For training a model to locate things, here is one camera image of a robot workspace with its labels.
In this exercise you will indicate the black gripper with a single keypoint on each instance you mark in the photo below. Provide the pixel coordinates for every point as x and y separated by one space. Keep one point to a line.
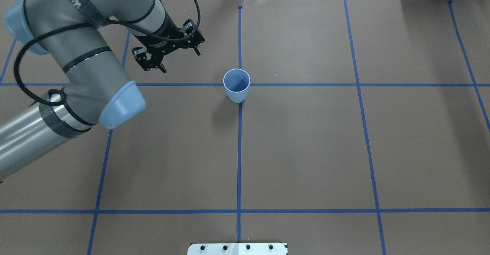
164 30

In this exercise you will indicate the blue plastic cup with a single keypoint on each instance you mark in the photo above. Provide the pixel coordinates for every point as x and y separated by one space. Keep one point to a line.
237 84

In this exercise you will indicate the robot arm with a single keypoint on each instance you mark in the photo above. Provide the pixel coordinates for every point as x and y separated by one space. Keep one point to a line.
99 90

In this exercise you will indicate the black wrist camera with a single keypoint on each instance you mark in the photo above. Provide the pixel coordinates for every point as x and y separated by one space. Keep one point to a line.
195 37

